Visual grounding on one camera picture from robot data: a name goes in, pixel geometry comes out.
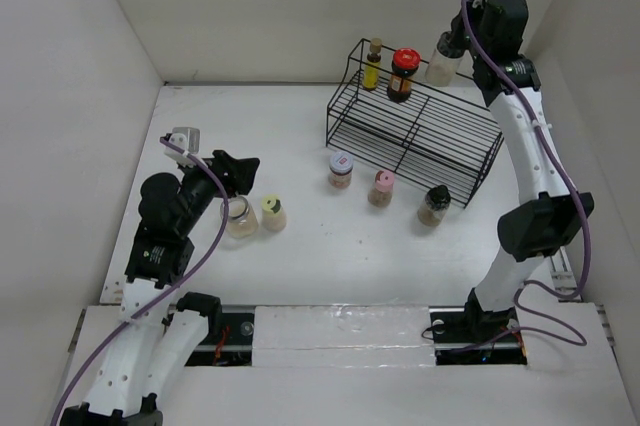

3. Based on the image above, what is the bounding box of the red lid sauce jar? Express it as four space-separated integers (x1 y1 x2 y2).
387 48 421 103

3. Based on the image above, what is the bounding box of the black flip lid shaker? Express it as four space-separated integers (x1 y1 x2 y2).
417 185 451 227

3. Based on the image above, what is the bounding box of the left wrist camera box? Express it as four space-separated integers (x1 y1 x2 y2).
161 126 200 165

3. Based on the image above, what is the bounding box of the yellow lid spice shaker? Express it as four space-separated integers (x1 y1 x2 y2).
261 194 287 232

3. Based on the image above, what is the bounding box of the yellow oil bottle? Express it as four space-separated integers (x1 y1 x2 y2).
362 38 382 91

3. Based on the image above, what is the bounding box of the black lid spice shaker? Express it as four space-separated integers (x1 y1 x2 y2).
425 32 466 87

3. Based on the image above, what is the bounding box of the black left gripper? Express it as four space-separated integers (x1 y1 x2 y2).
176 148 257 234

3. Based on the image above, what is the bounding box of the black wire rack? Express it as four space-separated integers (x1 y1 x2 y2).
325 38 503 207

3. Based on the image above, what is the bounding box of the clear glass jar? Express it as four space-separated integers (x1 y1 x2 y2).
224 196 259 239

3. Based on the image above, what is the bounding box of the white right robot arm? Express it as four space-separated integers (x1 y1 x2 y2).
451 0 594 342

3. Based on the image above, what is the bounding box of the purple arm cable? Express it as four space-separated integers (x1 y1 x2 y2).
49 138 231 426
458 0 596 352

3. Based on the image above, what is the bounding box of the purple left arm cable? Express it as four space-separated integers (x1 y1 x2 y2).
49 138 231 426

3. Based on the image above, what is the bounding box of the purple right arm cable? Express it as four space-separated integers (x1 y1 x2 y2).
458 0 596 352

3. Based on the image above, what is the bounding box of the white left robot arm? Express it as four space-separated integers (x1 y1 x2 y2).
51 146 260 425

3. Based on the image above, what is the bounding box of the pink lid spice shaker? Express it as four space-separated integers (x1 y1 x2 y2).
368 170 395 208

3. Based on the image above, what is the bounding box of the white lid sauce jar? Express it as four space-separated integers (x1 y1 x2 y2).
328 151 354 189

